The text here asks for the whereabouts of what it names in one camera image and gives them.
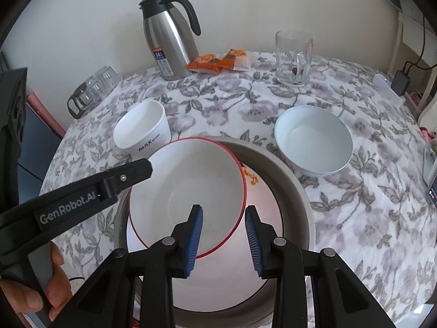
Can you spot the metal basin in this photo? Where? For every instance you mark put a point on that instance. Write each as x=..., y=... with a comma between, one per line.
x=293, y=191

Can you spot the pink board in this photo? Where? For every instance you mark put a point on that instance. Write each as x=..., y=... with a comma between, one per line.
x=44, y=112

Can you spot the translucent white box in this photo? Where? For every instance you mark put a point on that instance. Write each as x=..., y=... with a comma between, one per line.
x=384, y=83

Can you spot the drinking glass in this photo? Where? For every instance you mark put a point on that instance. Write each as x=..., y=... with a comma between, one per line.
x=94, y=87
x=108, y=78

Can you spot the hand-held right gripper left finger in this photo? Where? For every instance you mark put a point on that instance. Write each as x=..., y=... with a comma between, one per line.
x=194, y=239

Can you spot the small pink toy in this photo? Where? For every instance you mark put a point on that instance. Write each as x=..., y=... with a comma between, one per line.
x=428, y=134

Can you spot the blue panel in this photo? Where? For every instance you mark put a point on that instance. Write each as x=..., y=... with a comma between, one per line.
x=37, y=143

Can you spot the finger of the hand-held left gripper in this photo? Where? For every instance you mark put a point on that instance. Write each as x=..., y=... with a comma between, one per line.
x=131, y=176

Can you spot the white chair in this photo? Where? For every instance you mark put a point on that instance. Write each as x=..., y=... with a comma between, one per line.
x=409, y=27

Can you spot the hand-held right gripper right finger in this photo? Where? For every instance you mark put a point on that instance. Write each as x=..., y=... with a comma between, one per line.
x=253, y=239

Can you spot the glass mug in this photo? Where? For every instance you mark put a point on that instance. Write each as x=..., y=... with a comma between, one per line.
x=290, y=58

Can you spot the white bowl with blue print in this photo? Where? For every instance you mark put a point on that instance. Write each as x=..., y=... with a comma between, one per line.
x=143, y=123

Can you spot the plain white bowl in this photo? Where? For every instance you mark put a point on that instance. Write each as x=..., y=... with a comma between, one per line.
x=310, y=140

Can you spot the black power adapter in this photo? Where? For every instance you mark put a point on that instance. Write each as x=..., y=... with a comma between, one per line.
x=400, y=82

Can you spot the orange snack packet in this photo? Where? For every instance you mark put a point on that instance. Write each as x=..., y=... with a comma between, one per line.
x=203, y=62
x=235, y=59

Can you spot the stainless steel thermos jug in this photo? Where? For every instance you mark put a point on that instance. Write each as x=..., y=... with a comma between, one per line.
x=167, y=37

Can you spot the strawberry print bowl red rim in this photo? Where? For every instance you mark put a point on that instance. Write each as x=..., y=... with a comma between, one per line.
x=177, y=177

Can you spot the person's left hand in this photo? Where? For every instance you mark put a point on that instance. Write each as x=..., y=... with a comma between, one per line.
x=56, y=280

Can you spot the white plate with flower print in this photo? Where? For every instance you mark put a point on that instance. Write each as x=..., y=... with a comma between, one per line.
x=264, y=215

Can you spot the smartphone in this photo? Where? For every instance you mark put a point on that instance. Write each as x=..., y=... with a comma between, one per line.
x=433, y=194

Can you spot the grey floral tablecloth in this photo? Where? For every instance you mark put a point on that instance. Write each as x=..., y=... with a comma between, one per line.
x=358, y=211

